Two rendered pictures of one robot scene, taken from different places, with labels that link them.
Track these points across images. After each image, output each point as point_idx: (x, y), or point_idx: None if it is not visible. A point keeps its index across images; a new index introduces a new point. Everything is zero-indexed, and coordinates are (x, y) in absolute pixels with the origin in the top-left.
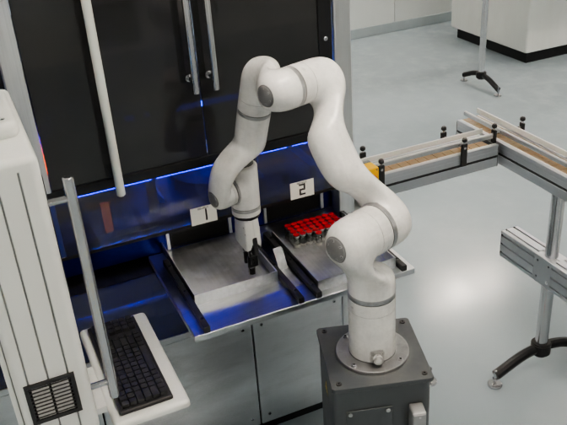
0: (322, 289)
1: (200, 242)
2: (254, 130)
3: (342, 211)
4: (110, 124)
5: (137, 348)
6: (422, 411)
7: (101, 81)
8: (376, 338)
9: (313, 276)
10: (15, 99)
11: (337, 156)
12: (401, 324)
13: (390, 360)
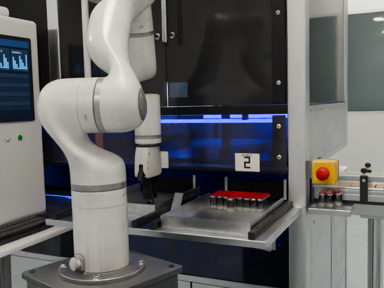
0: (165, 227)
1: (167, 193)
2: (128, 47)
3: (290, 200)
4: (85, 56)
5: (32, 223)
6: None
7: (83, 22)
8: (77, 236)
9: (166, 212)
10: (51, 37)
11: (91, 25)
12: (167, 267)
13: (91, 275)
